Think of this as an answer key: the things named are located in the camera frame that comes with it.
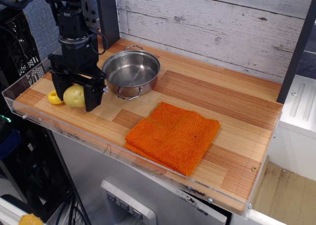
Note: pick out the stainless steel pot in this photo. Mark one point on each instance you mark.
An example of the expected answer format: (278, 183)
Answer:
(132, 72)

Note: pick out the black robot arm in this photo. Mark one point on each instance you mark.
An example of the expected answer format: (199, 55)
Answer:
(75, 18)

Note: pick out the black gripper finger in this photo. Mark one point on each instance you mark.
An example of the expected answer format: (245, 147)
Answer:
(93, 93)
(61, 81)

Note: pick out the white toy sink counter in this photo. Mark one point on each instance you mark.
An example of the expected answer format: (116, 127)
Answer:
(293, 146)

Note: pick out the clear acrylic table guard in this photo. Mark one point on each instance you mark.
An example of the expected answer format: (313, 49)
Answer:
(245, 106)

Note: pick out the dark right frame post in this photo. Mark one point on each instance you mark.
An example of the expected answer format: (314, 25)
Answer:
(298, 52)

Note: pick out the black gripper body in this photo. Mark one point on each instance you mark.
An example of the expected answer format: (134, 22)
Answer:
(80, 57)

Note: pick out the yellow object bottom left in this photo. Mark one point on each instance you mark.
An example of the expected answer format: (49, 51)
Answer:
(30, 219)

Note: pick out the yellow toy potato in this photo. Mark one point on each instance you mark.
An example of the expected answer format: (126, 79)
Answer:
(74, 96)

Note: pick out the orange folded cloth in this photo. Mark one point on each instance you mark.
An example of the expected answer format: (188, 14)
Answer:
(173, 137)

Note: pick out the black plastic crate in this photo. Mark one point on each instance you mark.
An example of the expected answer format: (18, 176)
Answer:
(22, 50)

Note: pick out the yellow handled toy knife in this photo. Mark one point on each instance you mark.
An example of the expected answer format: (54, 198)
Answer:
(53, 98)

